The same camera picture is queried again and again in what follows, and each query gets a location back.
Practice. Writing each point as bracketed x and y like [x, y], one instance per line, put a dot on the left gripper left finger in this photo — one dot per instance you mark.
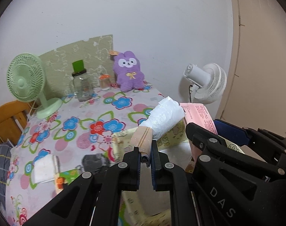
[91, 199]

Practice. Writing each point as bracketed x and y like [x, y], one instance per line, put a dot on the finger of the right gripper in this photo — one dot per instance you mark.
[269, 146]
[203, 142]

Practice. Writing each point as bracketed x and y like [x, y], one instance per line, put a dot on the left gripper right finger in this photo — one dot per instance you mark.
[166, 176]

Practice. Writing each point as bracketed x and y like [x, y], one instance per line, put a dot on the pink printed packet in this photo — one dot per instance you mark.
[198, 114]

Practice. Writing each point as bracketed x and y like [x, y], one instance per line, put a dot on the green orange tissue pack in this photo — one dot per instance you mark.
[65, 178]

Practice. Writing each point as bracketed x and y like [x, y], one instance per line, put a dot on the grey drawstring pouch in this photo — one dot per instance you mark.
[96, 163]

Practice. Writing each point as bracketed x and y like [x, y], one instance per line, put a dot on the yellow cartoon storage box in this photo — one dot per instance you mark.
[123, 144]

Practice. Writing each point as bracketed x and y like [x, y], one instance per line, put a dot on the white bag with beige band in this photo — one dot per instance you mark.
[162, 118]

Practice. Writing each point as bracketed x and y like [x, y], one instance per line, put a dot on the white pad pack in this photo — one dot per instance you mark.
[45, 169]

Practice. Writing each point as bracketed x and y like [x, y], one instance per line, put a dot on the beige door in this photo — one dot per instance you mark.
[255, 96]

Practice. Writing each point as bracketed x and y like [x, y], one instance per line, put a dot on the white standing fan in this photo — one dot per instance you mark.
[207, 83]

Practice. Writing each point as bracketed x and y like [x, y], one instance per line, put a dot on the floral tablecloth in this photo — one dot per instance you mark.
[76, 129]

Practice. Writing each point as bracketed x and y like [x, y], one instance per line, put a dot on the grey plaid blanket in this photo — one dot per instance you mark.
[5, 157]

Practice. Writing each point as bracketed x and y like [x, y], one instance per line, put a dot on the purple bunny plush toy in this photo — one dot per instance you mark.
[127, 71]

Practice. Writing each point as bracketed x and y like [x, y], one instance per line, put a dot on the cotton swab jar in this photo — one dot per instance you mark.
[105, 82]

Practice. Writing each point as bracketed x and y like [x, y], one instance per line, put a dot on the glass mason jar mug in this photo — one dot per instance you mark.
[80, 84]

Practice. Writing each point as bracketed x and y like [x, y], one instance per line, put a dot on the green patterned cardboard panel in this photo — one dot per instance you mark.
[58, 64]

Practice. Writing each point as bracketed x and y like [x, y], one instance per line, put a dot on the green desk fan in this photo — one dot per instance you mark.
[26, 80]

